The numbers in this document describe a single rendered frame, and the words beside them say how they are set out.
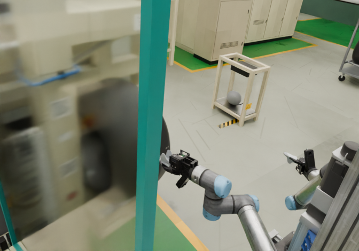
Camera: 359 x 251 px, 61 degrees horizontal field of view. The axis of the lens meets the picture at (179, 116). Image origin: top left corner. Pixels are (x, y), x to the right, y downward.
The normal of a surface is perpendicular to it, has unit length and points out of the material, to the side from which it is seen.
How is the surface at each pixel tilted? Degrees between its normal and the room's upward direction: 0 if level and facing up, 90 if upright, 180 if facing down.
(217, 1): 90
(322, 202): 90
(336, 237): 90
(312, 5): 90
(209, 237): 0
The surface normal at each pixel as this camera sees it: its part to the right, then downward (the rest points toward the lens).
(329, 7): -0.79, 0.25
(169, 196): 0.09, -0.86
